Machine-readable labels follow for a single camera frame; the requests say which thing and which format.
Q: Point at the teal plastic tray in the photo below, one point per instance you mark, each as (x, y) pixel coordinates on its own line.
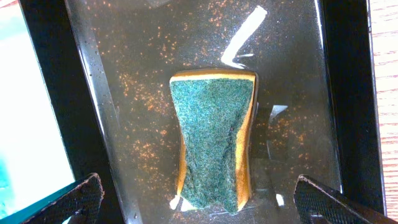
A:
(34, 163)

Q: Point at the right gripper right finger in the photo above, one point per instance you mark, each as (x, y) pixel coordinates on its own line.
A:
(319, 203)

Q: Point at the black rectangular tray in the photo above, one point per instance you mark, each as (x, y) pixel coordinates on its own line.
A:
(107, 66)

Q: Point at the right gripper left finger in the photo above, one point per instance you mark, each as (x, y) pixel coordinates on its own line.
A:
(79, 201)

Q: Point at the green yellow sponge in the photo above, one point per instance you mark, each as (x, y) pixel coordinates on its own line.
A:
(215, 110)

